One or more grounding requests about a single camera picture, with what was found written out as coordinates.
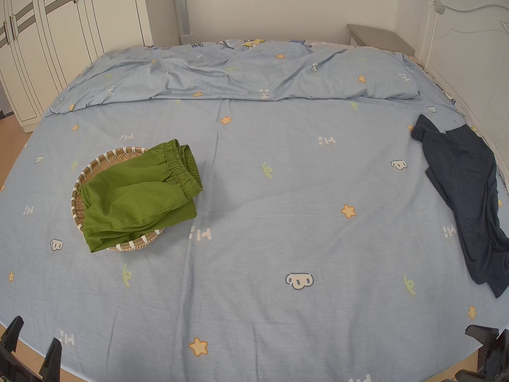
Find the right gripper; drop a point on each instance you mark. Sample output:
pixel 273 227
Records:
pixel 496 362

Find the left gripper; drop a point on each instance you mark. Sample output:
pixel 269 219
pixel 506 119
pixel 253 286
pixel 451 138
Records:
pixel 14 368

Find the green shorts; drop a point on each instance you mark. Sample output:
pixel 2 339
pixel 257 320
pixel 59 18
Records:
pixel 135 197

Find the round woven basket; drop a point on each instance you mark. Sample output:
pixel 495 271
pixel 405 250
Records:
pixel 131 246

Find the dark blue garment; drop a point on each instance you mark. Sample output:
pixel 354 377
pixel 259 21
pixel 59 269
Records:
pixel 465 173

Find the bed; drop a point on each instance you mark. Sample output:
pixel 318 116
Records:
pixel 278 233

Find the white wardrobe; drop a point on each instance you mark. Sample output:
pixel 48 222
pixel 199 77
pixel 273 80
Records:
pixel 47 34

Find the grey bedside table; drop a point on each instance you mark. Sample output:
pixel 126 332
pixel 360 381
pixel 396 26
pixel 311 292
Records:
pixel 377 36

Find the pale blue quilt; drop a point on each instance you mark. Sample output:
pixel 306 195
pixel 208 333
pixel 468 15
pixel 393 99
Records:
pixel 238 78

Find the grey wall pipe cover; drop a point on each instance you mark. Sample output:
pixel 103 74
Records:
pixel 182 6

